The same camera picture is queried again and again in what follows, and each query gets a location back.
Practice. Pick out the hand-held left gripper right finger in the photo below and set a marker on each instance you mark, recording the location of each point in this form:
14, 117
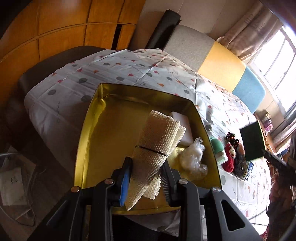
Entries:
167, 185

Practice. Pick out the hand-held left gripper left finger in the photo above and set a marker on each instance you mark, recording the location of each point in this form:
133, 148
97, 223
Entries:
124, 185

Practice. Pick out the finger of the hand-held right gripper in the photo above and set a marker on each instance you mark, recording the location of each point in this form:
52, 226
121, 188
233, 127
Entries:
274, 159

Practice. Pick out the blue tissue pack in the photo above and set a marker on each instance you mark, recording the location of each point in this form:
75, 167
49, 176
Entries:
250, 168

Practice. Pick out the cream mesh mat roll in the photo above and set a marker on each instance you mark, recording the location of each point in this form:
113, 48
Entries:
150, 150

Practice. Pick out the maroon box with gold interior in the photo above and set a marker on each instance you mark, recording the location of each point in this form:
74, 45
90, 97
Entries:
111, 129

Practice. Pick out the wooden side table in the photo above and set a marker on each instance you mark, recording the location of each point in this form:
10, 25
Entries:
266, 139

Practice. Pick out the black hair tuft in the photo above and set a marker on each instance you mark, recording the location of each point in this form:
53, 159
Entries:
241, 164

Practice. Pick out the purple gift boxes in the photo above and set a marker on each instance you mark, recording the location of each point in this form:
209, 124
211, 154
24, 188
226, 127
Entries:
268, 125

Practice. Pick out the crumpled clear plastic bag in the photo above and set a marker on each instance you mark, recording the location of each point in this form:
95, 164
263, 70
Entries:
192, 155

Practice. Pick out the red plush doll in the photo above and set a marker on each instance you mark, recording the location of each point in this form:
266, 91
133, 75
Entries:
230, 160

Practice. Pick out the white foam block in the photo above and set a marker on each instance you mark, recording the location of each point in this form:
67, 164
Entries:
188, 136

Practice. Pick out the green and white bottle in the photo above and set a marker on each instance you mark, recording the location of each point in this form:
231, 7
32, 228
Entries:
217, 148

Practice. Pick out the window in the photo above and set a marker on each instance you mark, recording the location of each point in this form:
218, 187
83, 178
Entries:
277, 60

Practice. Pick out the printed white tablecloth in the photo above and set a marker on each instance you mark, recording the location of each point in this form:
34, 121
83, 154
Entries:
69, 92

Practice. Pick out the grey yellow blue sofa back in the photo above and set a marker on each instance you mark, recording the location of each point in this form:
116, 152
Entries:
219, 60

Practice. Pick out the beige patterned curtain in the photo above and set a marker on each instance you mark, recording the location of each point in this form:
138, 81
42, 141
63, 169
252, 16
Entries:
249, 30

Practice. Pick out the dark brown chair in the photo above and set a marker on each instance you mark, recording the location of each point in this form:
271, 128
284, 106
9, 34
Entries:
46, 64

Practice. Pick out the black rolled mat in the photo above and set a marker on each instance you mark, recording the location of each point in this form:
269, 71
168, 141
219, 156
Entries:
164, 27

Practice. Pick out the wooden wardrobe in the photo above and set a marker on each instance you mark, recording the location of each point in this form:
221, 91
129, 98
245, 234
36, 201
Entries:
57, 23

